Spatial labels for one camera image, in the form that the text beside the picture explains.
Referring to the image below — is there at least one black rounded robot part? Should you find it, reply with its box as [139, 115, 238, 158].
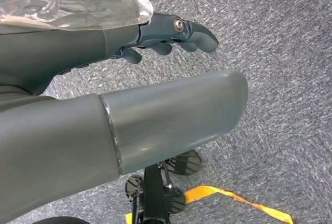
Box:
[32, 216, 91, 224]

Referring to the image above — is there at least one yellow floor tape square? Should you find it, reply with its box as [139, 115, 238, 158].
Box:
[125, 185, 294, 224]

